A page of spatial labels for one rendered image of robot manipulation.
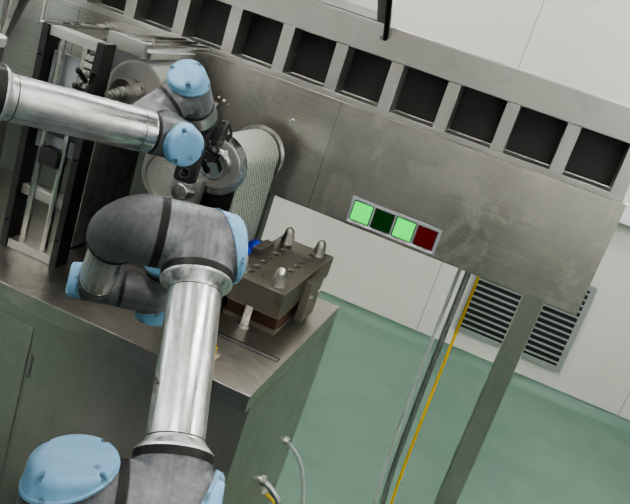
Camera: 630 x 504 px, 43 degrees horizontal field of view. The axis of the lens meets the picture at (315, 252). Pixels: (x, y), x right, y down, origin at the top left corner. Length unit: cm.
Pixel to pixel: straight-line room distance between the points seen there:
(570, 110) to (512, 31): 236
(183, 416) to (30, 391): 84
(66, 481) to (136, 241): 38
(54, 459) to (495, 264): 130
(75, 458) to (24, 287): 81
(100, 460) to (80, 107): 57
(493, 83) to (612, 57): 236
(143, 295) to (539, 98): 104
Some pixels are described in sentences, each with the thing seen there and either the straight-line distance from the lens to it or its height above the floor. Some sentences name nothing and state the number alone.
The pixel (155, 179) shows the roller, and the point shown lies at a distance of 196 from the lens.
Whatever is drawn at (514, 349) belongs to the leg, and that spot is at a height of 94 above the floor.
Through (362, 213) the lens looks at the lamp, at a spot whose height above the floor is 118.
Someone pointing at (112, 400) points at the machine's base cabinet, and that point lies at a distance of 184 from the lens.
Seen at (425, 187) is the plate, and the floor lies 131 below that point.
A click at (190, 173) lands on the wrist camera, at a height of 126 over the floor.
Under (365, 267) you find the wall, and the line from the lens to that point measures 462.
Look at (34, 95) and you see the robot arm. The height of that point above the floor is 141.
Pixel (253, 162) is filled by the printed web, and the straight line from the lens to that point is 191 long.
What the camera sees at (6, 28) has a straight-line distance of 227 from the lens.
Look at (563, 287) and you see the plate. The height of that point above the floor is 120.
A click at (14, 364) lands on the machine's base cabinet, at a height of 71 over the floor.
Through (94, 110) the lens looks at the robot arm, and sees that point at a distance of 137.
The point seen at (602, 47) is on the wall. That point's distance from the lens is 435.
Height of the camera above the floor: 170
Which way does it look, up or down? 18 degrees down
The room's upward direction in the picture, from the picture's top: 18 degrees clockwise
